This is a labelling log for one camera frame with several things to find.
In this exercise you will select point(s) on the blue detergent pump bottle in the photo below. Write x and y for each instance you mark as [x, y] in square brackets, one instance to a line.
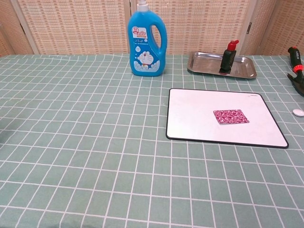
[147, 50]

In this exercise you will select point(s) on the small white round piece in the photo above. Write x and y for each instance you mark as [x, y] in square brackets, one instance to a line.
[297, 111]

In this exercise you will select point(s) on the red patterned square cloth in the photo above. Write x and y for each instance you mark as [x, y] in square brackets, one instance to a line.
[230, 116]

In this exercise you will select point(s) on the bamboo folding screen panel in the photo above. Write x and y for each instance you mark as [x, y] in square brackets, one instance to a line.
[78, 26]
[202, 23]
[7, 31]
[282, 26]

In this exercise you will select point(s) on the dark bottle with red cap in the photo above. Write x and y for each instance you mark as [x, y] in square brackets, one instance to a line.
[227, 59]

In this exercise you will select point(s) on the white mat with black edge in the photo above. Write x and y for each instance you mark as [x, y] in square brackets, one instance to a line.
[190, 118]

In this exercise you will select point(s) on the stainless steel tray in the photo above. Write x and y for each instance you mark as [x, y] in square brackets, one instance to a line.
[204, 63]

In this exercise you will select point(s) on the green checked tablecloth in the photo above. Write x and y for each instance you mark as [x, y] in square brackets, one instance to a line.
[95, 142]

